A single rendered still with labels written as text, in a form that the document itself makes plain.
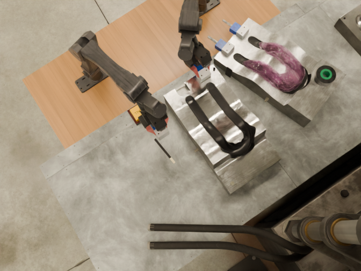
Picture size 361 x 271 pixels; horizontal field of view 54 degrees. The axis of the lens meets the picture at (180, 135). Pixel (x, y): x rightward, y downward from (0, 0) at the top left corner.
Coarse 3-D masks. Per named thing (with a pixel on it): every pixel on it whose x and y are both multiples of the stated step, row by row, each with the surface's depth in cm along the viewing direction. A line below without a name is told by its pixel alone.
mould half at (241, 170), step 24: (216, 72) 155; (168, 96) 154; (192, 96) 153; (192, 120) 151; (216, 120) 150; (216, 144) 143; (264, 144) 149; (216, 168) 147; (240, 168) 147; (264, 168) 146
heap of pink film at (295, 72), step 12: (264, 48) 157; (276, 48) 154; (252, 60) 156; (288, 60) 154; (264, 72) 150; (276, 72) 152; (288, 72) 153; (300, 72) 153; (276, 84) 152; (288, 84) 151
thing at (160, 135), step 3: (153, 129) 144; (165, 129) 142; (156, 132) 142; (159, 132) 142; (162, 132) 142; (165, 132) 142; (168, 132) 144; (156, 135) 144; (159, 135) 142; (162, 135) 143; (165, 135) 146; (159, 138) 143; (162, 138) 146
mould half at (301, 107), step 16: (256, 32) 163; (272, 32) 161; (240, 48) 161; (256, 48) 160; (288, 48) 156; (224, 64) 160; (240, 64) 159; (272, 64) 154; (304, 64) 156; (320, 64) 151; (240, 80) 161; (256, 80) 152; (336, 80) 149; (272, 96) 152; (288, 96) 152; (304, 96) 148; (320, 96) 148; (288, 112) 154; (304, 112) 146
